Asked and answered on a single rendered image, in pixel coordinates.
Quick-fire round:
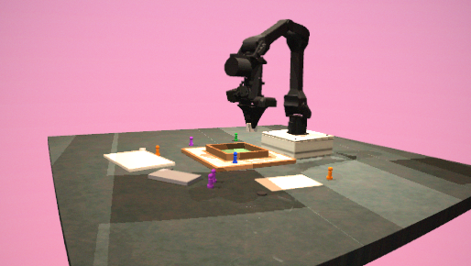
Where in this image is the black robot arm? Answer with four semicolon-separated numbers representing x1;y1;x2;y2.
224;19;312;136

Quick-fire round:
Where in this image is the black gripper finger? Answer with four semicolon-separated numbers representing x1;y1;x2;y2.
237;105;252;123
248;106;267;128

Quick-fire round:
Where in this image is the white die with black pips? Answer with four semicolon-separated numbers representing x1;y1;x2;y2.
246;123;257;132

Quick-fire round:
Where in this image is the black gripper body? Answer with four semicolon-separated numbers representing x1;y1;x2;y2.
230;77;278;107

